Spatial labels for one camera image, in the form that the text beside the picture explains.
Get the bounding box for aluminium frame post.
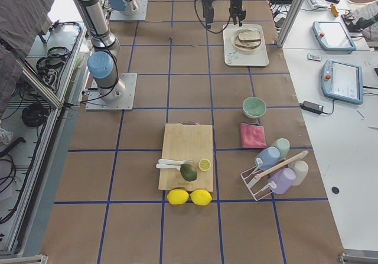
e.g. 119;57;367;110
276;0;304;48

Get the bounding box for left whole lemon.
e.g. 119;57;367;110
167;188;189;205

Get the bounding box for purple cup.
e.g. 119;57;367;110
268;168;296;194

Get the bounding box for bread slice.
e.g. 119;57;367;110
234;41;261;50
237;30;261;43

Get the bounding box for bread slice on plate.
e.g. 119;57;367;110
234;41;261;50

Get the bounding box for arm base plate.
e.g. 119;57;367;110
109;0;148;22
86;73;138;111

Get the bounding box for green bowl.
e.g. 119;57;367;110
242;97;266;119

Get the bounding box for right whole lemon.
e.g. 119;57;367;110
190;189;212;206

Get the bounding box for whole lemon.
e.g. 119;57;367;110
167;188;189;205
190;189;212;206

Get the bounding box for black power adapter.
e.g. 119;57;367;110
299;100;324;115

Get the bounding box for green cup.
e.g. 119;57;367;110
271;138;290;161

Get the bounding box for teach pendant far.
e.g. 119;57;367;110
312;21;356;53

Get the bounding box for teach pendant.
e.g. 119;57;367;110
312;21;356;53
321;60;363;105

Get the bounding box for pink cloth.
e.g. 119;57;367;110
240;123;266;149

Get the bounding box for blue cup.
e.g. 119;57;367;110
255;146;280;171

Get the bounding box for wooden cutting board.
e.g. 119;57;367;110
158;123;214;193

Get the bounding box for white round plate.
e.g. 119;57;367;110
231;29;262;51

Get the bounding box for white plastic knife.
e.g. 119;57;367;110
156;164;181;170

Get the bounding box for lemon half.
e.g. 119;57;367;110
198;158;211;172

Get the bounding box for teach pendant near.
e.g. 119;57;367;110
321;60;363;105

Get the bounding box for white wire cup rack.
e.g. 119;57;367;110
240;166;272;201

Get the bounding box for cream bear tray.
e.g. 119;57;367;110
223;24;269;67

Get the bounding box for avocado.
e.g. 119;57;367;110
180;163;197;182

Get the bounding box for cream cup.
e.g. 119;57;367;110
288;160;309;186

